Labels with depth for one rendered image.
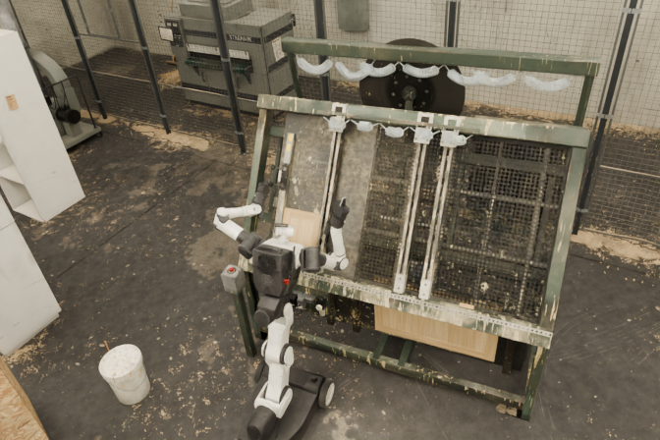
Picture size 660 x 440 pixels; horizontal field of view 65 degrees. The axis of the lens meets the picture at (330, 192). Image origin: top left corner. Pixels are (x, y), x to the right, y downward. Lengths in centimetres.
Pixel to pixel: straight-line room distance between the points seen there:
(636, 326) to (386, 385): 212
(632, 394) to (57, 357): 452
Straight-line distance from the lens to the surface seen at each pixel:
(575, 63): 361
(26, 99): 641
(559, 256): 338
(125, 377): 420
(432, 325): 393
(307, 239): 371
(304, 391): 397
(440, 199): 340
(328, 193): 361
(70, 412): 465
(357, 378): 420
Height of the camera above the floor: 342
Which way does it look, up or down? 34 degrees down
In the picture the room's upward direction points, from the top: 5 degrees counter-clockwise
